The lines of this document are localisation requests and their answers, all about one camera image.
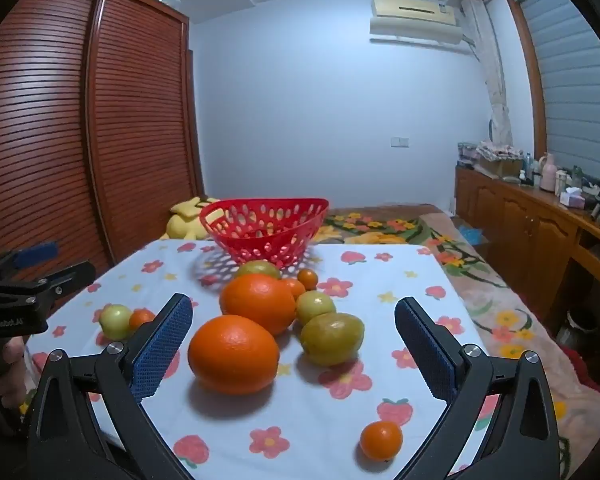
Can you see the pink thermos jug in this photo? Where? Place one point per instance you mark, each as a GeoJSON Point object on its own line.
{"type": "Point", "coordinates": [549, 172]}

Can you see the white wall switch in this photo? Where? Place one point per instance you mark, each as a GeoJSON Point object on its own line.
{"type": "Point", "coordinates": [399, 141]}

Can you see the person's left hand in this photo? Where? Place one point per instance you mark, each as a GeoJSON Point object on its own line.
{"type": "Point", "coordinates": [12, 375]}

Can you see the large green round fruit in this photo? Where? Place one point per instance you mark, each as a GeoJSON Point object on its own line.
{"type": "Point", "coordinates": [332, 338]}

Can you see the wooden sideboard cabinet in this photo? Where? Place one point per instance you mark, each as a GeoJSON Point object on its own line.
{"type": "Point", "coordinates": [520, 225]}

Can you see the white floral tablecloth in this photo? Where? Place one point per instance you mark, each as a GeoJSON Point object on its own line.
{"type": "Point", "coordinates": [300, 425]}

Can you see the brown louvered wardrobe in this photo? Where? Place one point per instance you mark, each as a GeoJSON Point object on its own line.
{"type": "Point", "coordinates": [80, 135]}

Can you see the small tangerine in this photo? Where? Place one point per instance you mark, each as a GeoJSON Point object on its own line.
{"type": "Point", "coordinates": [381, 441]}
{"type": "Point", "coordinates": [141, 318]}
{"type": "Point", "coordinates": [308, 278]}
{"type": "Point", "coordinates": [296, 287]}

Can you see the yellow plush toy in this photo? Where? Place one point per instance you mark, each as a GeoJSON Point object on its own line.
{"type": "Point", "coordinates": [185, 217]}

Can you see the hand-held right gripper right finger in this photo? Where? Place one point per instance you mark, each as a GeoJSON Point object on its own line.
{"type": "Point", "coordinates": [425, 352]}

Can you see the cardboard box with cloth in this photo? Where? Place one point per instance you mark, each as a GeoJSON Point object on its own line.
{"type": "Point", "coordinates": [500, 160]}

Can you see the cream curtain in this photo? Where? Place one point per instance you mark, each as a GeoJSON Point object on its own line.
{"type": "Point", "coordinates": [495, 85]}

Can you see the grey window blind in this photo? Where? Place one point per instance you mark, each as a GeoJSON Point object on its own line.
{"type": "Point", "coordinates": [575, 70]}

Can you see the red plastic basket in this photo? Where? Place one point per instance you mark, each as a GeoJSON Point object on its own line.
{"type": "Point", "coordinates": [265, 227]}

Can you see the dark trash bin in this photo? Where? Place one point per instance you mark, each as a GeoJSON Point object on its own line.
{"type": "Point", "coordinates": [579, 327]}

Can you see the stack of storage boxes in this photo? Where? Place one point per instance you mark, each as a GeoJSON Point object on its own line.
{"type": "Point", "coordinates": [466, 155]}

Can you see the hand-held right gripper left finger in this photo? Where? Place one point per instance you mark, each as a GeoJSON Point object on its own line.
{"type": "Point", "coordinates": [164, 347]}

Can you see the floral blanket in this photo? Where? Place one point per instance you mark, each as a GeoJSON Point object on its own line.
{"type": "Point", "coordinates": [505, 320]}

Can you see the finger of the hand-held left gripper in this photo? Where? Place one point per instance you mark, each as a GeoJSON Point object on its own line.
{"type": "Point", "coordinates": [65, 280]}
{"type": "Point", "coordinates": [35, 255]}

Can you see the blue plastic bag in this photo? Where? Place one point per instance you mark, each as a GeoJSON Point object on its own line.
{"type": "Point", "coordinates": [471, 235]}

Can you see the wall air conditioner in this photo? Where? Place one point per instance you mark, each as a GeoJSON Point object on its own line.
{"type": "Point", "coordinates": [415, 20]}

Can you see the pink tissue box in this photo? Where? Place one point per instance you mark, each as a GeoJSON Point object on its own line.
{"type": "Point", "coordinates": [572, 198]}

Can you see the yellow lemon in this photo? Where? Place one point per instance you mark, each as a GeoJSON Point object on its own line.
{"type": "Point", "coordinates": [314, 305]}

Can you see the large orange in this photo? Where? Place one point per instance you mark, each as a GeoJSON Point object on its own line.
{"type": "Point", "coordinates": [257, 302]}
{"type": "Point", "coordinates": [233, 355]}

